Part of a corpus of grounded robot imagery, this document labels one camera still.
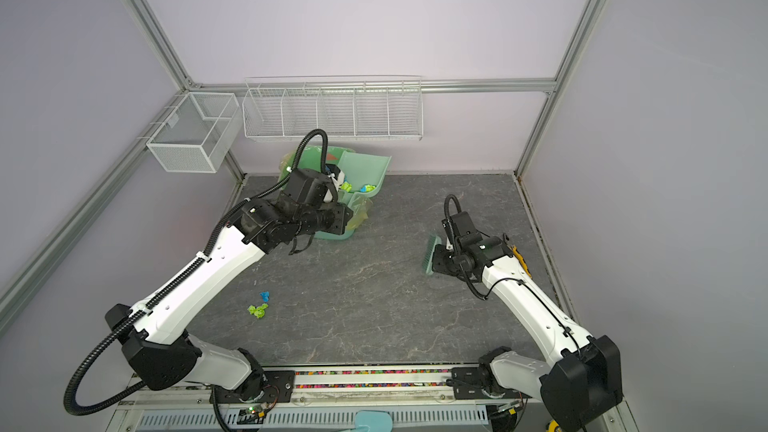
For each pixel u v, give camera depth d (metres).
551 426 0.67
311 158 0.95
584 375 0.39
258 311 0.85
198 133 0.99
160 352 0.41
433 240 0.89
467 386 0.72
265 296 0.89
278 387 0.74
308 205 0.52
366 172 0.76
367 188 0.74
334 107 1.06
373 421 0.69
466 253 0.56
